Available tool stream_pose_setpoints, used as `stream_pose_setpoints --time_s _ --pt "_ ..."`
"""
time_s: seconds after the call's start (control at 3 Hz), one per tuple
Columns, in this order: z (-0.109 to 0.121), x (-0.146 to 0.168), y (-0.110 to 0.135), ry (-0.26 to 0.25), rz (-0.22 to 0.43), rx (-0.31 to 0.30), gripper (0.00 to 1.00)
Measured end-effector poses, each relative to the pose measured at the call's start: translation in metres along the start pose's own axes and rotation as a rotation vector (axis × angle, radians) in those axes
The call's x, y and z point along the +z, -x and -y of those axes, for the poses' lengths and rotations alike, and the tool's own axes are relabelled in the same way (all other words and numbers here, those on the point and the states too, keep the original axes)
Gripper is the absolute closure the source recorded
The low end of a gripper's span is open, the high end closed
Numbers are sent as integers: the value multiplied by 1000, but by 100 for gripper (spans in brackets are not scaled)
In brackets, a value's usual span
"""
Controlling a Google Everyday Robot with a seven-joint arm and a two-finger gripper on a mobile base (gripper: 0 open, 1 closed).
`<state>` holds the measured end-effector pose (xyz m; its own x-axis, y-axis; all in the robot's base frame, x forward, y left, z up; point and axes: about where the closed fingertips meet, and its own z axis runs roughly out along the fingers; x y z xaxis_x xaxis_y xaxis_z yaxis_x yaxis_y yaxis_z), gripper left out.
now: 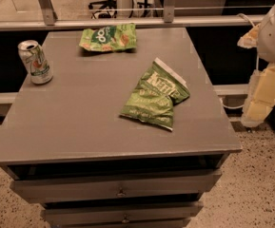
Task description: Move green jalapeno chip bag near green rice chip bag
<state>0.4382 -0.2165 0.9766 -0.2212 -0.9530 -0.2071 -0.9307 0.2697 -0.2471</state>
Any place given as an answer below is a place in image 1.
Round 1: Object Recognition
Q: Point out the upper grey drawer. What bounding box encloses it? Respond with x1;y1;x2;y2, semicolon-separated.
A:
10;169;222;203

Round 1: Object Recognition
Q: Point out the lower grey drawer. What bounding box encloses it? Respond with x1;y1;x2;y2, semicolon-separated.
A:
43;201;203;225

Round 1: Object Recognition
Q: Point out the green jalapeno chip bag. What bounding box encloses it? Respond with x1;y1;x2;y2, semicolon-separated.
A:
120;58;190;130

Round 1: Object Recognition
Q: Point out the grey drawer cabinet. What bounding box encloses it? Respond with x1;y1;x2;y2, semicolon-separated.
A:
0;28;241;228

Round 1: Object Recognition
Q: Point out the grey drawer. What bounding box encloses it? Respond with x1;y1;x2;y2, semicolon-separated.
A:
10;169;222;203
43;201;203;225

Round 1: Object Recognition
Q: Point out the green rice chip bag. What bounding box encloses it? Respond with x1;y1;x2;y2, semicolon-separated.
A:
79;24;137;52

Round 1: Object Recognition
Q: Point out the silver green soda can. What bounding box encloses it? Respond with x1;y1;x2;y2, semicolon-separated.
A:
17;40;52;85

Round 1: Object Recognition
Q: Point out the white cable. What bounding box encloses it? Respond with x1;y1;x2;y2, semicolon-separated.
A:
220;12;261;110

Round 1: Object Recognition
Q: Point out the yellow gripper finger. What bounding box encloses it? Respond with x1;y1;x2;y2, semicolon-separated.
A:
241;63;275;127
237;25;260;48

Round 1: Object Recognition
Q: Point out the black office chair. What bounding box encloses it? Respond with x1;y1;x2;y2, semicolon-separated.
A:
86;0;135;19

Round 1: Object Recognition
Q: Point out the metal window rail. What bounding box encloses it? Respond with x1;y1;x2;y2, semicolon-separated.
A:
0;15;264;31

